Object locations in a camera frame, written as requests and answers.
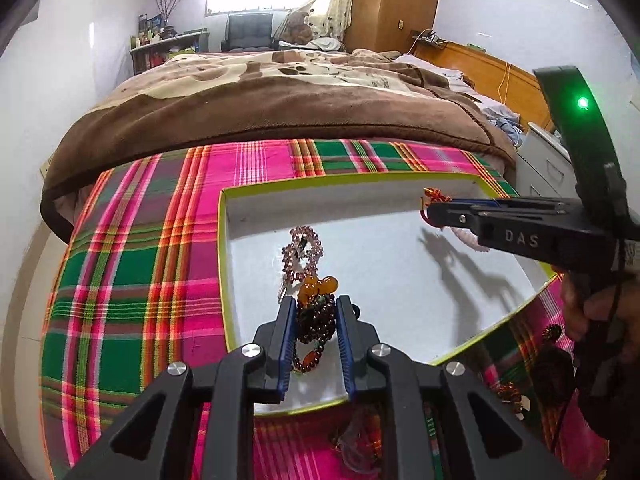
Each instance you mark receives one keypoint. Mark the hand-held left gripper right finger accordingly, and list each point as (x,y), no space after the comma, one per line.
(345,355)

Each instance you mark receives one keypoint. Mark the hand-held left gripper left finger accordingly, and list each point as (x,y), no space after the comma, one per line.
(283,355)

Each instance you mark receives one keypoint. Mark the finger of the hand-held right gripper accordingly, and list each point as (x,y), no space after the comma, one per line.
(475,202)
(450,217)

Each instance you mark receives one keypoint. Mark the red knot ornament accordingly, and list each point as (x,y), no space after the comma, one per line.
(433,193)

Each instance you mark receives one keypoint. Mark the white tray with yellow-green rim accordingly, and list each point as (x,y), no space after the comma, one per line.
(380,280)

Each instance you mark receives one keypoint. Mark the tangled bead jewelry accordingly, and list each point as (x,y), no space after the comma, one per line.
(357,440)

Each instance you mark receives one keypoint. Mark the person's right hand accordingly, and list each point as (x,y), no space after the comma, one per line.
(575,305)

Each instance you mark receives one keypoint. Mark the white drawer cabinet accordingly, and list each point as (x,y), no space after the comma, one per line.
(545,165)

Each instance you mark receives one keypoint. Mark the dark round ornament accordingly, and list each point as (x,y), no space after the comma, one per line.
(552,333)

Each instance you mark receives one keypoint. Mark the white crumpled bedding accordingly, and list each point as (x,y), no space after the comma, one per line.
(470,90)

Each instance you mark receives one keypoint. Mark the wooden headboard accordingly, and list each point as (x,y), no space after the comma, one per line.
(480,67)

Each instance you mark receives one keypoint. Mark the plaid pink green cloth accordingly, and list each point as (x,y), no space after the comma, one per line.
(140,260)

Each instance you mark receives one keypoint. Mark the wooden wardrobe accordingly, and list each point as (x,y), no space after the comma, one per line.
(395,5)

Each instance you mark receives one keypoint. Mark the brown patterned blanket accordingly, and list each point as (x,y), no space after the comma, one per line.
(250,105)

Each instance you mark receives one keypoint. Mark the brown teddy bear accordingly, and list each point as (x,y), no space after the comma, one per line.
(295,27)

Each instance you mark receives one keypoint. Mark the grey armchair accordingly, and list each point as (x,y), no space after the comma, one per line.
(248,32)

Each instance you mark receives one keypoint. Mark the shelf with bottles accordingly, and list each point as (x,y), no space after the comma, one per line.
(155,52)

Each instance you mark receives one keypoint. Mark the dried branches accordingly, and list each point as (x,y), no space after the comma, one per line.
(170,0)

